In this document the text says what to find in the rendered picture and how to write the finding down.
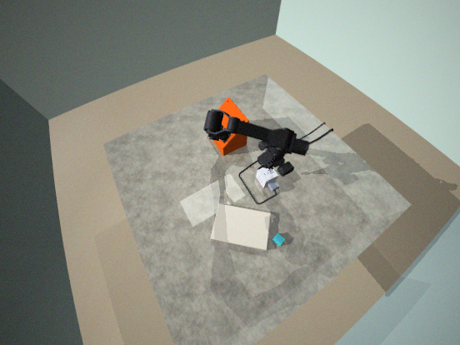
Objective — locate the small cyan cube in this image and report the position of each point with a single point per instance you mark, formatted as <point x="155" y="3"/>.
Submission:
<point x="278" y="239"/>

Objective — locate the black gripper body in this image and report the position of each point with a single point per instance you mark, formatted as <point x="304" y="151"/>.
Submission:
<point x="284" y="168"/>

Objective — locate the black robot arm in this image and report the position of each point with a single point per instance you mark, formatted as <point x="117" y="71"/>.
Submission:
<point x="279" y="139"/>

